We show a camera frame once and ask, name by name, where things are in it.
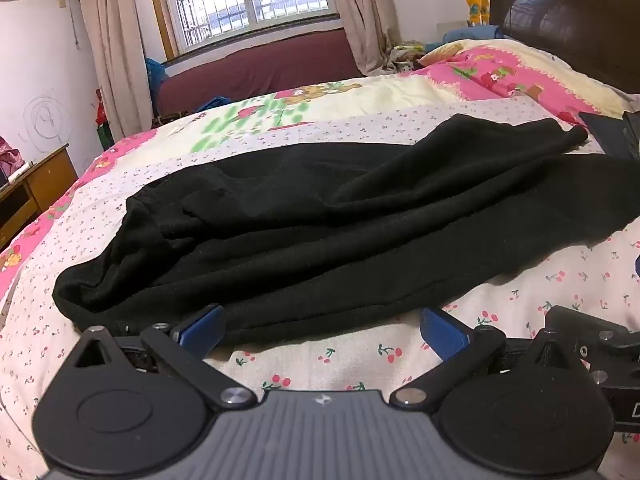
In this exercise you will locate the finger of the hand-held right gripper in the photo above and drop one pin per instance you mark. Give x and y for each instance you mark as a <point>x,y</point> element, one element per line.
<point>592,332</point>

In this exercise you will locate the red hanging ornament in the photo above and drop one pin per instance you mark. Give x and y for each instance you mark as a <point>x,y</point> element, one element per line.
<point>100,107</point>

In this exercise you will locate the green bag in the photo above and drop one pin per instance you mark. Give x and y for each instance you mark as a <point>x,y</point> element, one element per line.
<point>105,136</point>

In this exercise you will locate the black pants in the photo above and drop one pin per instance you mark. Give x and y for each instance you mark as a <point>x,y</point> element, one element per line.
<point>300,220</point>

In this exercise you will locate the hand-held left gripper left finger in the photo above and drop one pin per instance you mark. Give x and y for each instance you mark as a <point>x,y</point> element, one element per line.
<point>202,329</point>

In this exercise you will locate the blue cloth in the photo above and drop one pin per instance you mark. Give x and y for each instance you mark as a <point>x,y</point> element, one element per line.
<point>472,34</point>

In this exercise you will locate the dark wooden headboard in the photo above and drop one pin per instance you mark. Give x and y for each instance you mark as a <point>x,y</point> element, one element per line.
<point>550,10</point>

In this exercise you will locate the orange drink bottle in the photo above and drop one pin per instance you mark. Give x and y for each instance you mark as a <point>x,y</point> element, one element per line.
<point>483,7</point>
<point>470,7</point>

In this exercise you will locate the pink cloth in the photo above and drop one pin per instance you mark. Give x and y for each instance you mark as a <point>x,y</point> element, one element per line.
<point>7,155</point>

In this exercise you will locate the patterned cloth pile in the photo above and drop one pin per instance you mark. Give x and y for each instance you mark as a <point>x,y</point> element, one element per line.
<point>406,57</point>

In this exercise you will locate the pink and yellow pillow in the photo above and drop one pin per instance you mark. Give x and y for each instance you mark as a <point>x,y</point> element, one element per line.
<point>500,70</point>

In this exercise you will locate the dark flat object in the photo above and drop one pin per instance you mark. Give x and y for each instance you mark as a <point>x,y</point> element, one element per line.
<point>607,135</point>

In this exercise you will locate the blue bag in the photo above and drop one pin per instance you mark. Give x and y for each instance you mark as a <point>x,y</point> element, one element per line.
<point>155,77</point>

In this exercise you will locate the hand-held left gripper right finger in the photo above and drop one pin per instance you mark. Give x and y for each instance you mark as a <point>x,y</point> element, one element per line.
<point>442,334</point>

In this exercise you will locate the wooden desk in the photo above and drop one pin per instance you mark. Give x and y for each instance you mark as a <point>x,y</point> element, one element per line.
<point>50,175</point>

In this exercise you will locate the small blue item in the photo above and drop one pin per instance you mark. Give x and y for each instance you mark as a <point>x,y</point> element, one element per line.
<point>215,103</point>

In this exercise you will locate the floral bed sheet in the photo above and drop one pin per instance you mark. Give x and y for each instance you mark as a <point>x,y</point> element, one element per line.
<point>350,120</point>

